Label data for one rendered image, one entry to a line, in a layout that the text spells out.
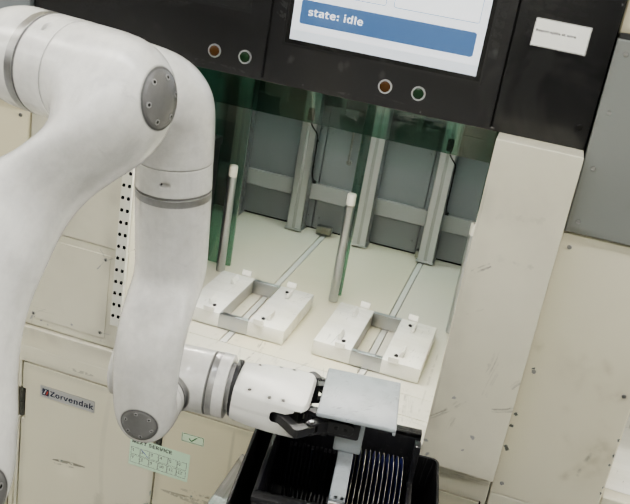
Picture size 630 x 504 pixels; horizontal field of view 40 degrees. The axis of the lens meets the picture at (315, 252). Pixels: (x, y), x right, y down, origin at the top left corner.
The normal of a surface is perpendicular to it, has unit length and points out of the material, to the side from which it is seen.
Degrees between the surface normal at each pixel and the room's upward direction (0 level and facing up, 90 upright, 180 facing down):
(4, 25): 51
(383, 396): 0
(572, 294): 90
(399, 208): 90
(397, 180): 90
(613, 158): 90
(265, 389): 6
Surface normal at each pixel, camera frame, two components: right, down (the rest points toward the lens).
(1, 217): 0.24, 0.03
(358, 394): 0.16, -0.92
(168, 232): 0.07, 0.47
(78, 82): -0.48, -0.26
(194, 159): 0.56, 0.43
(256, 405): -0.20, 0.16
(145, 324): -0.07, -0.33
